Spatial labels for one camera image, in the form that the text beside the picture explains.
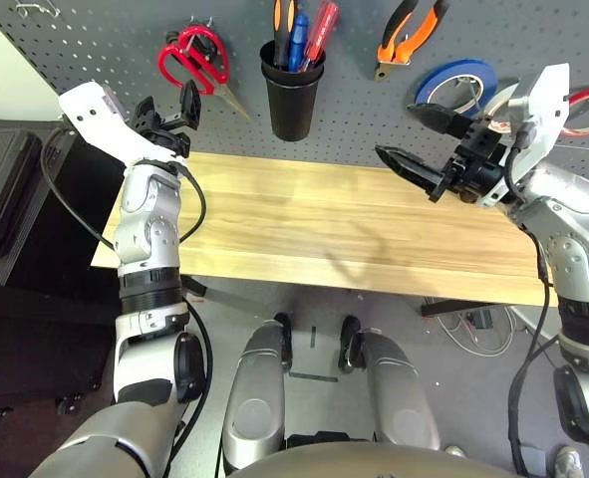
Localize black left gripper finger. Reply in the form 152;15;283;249
133;97;155;129
180;79;202;131

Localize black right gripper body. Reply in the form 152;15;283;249
442;121;507;194

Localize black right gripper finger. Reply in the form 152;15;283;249
375;143;447;203
406;102;470;138

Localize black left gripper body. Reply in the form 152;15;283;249
142;121;192;156

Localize white tape roll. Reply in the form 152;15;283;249
482;82;522;135

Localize orange black pliers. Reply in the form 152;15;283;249
373;0;452;82

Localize orange black screwdriver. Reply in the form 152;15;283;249
272;0;298;71

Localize grey metal pegboard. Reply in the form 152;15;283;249
0;0;589;170

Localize blue tape roll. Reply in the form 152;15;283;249
414;59;498;119

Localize black plastic cup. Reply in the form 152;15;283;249
262;64;325;142
259;39;327;86

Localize red tape roll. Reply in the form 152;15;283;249
560;87;589;139

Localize double metal peg hook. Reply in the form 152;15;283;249
15;0;61;19

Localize black power adapter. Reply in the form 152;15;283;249
465;308;497;330

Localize black ribbed hard case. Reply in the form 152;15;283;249
0;119;44;258

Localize silver robot right leg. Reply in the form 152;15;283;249
338;314;442;452

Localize silver robot leg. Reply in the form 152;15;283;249
338;314;442;452
222;312;295;474

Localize black wheeled flight case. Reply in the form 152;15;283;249
0;117;126;424

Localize silver robot left leg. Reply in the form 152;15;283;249
222;312;295;474

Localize grey robot torso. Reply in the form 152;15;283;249
27;440;519;478

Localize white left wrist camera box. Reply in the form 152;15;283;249
58;82;190;165

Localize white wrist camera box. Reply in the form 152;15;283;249
477;62;572;208
58;82;190;165

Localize black handled scissors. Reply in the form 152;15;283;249
166;29;252;120

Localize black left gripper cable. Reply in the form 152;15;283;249
171;161;208;245

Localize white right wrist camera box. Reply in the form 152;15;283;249
477;62;572;208

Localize black left camera cable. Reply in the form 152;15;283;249
39;126;215;478

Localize black camera cable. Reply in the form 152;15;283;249
503;138;560;478
39;126;215;478

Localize black table frame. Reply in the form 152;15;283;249
181;275;484;319

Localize white floor cable bundle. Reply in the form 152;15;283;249
436;306;517;358

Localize black right camera cable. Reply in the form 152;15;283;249
503;138;560;478

